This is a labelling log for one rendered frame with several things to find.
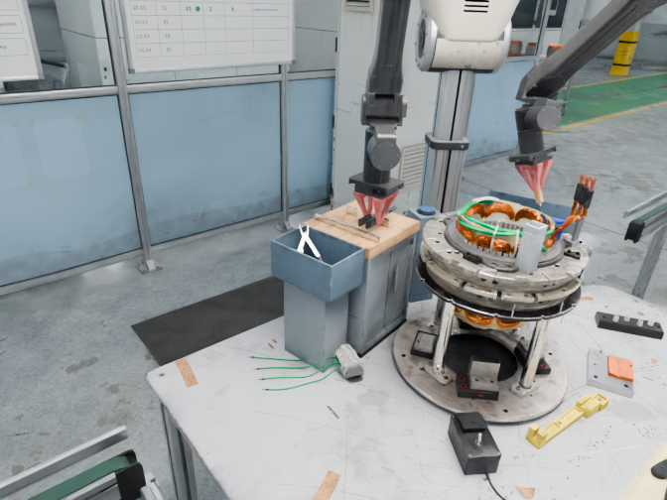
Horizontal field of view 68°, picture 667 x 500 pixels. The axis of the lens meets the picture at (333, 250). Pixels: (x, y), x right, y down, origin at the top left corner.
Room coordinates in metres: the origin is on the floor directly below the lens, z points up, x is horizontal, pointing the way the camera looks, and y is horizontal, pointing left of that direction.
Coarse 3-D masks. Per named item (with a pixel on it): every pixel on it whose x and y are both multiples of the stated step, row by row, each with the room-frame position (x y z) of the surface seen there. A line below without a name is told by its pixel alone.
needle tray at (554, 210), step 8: (488, 192) 1.27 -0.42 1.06; (496, 192) 1.28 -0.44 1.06; (504, 192) 1.27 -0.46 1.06; (512, 200) 1.25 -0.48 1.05; (520, 200) 1.24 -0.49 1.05; (528, 200) 1.23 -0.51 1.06; (536, 208) 1.22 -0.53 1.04; (544, 208) 1.21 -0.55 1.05; (552, 208) 1.20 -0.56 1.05; (560, 208) 1.19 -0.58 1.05; (568, 208) 1.19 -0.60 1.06; (576, 208) 1.18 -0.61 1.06; (552, 216) 1.20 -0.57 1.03; (560, 216) 1.19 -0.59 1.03; (568, 216) 1.18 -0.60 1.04; (560, 224) 1.10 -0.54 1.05; (568, 232) 1.09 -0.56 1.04
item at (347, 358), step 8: (344, 344) 0.90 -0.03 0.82; (336, 352) 0.88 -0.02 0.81; (344, 352) 0.87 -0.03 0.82; (352, 352) 0.88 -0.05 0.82; (336, 360) 0.87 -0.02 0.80; (344, 360) 0.85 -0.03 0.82; (352, 360) 0.84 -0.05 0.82; (360, 360) 0.85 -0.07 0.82; (344, 368) 0.83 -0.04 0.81; (352, 368) 0.83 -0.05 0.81; (360, 368) 0.84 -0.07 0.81; (344, 376) 0.83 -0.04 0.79; (352, 376) 0.83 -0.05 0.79; (360, 376) 0.83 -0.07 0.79
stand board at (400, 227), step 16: (336, 208) 1.11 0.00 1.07; (304, 224) 1.01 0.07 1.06; (320, 224) 1.01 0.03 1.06; (352, 224) 1.02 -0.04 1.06; (400, 224) 1.03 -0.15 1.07; (416, 224) 1.04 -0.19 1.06; (352, 240) 0.94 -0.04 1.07; (368, 240) 0.94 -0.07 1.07; (384, 240) 0.94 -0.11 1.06; (400, 240) 0.99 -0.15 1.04; (368, 256) 0.90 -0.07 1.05
